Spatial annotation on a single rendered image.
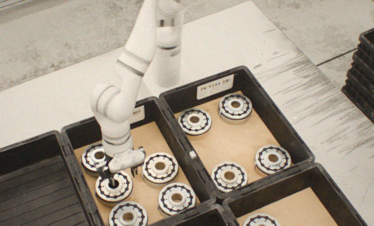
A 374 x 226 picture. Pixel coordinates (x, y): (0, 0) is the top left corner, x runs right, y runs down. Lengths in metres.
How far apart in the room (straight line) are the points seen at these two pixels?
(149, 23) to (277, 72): 0.90
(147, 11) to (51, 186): 0.62
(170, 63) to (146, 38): 0.54
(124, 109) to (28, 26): 2.19
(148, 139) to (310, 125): 0.57
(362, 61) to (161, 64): 1.02
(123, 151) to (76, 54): 1.81
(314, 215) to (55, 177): 0.72
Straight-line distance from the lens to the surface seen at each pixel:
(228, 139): 1.65
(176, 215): 1.39
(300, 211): 1.54
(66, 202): 1.55
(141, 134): 1.66
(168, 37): 1.69
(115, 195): 1.51
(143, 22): 1.22
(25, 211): 1.56
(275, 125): 1.64
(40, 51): 3.19
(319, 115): 1.93
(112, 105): 1.22
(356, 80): 2.54
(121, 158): 1.35
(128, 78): 1.22
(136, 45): 1.22
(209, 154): 1.61
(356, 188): 1.78
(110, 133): 1.30
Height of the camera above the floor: 2.14
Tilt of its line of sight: 50 degrees down
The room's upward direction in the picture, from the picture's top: straight up
